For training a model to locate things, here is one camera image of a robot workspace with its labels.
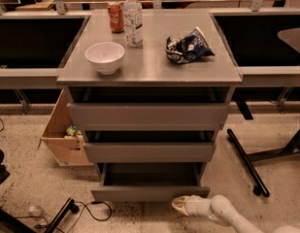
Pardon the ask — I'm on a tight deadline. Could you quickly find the grey middle drawer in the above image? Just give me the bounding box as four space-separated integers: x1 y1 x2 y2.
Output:
84 131 216 163

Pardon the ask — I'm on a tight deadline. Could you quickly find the black cable on floor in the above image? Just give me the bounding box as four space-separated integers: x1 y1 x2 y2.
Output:
34 200 114 233

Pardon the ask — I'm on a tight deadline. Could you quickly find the grey top drawer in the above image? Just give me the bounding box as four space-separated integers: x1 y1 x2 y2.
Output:
67 102 228 131

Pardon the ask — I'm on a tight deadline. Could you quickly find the blue crumpled chip bag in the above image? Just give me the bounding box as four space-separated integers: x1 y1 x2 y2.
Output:
165 26 215 64

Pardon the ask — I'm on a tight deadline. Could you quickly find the grey drawer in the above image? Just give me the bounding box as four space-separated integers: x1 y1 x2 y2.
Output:
91 162 210 202
67 102 228 131
84 131 216 163

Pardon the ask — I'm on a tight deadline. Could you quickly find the clear plastic water bottle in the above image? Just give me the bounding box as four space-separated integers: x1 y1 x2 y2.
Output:
123 0 143 47

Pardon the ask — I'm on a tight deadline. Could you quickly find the white bowl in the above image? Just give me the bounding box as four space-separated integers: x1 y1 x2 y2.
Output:
84 42 125 75

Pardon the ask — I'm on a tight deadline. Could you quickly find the black stand base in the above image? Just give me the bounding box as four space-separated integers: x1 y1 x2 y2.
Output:
227 128 300 197

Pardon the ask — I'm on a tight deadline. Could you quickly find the grey bottom drawer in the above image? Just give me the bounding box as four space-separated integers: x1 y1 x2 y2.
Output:
91 162 210 202

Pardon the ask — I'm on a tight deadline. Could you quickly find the grey drawer cabinet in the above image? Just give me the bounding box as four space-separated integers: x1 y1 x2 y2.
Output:
56 7 244 180

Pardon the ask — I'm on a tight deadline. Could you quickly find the orange soda can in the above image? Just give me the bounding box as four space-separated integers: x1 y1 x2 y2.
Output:
108 2 124 33

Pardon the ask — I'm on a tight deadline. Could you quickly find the cardboard box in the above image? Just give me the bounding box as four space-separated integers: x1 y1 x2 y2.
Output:
41 91 90 166

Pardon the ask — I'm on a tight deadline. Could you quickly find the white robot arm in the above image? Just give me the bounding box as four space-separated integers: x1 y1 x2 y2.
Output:
172 195 263 233

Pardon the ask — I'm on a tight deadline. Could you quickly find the black stand leg left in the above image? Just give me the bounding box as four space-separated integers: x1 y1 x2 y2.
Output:
0 198 80 233

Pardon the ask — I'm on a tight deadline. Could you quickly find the green item in box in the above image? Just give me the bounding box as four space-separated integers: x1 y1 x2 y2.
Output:
66 124 82 137

